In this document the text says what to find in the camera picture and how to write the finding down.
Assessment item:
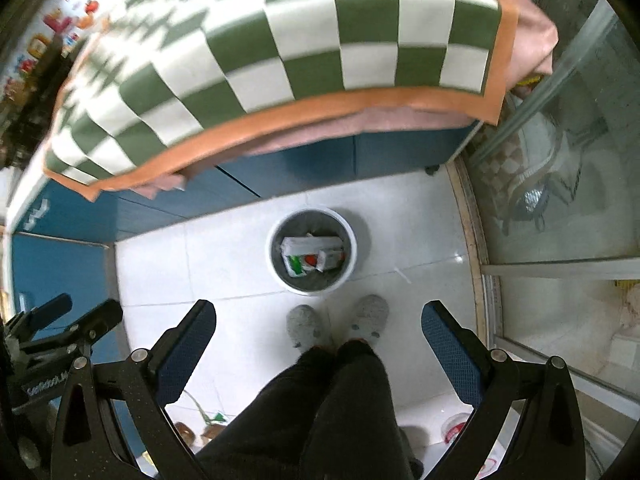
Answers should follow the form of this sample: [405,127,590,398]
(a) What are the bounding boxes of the long white toothpaste box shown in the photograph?
[280,234,345,258]

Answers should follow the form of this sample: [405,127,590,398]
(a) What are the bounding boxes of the colourful wall stickers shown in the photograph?
[0,0,101,103]

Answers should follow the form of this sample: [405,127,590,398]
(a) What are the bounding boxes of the person's black pants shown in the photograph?
[197,340,426,480]

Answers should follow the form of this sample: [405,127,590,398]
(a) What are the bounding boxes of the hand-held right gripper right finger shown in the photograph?
[420,300,587,480]

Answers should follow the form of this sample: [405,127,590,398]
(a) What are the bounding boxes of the round white trash bin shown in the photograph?
[266,207,359,295]

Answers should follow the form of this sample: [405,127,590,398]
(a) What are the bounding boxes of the grey slipper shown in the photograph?
[286,305,331,352]
[345,294,390,345]

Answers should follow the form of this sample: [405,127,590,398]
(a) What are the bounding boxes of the sliding glass door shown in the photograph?
[447,0,640,480]

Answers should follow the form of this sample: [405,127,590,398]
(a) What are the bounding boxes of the green white checkered cloth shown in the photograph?
[42,0,521,202]

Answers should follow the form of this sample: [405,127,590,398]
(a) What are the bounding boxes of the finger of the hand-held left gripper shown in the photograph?
[27,300,124,357]
[7,293,74,335]

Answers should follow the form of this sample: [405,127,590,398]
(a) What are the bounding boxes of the red white plastic container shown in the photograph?
[442,412,474,447]

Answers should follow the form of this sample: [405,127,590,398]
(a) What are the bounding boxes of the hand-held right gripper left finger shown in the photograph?
[50,299,218,480]

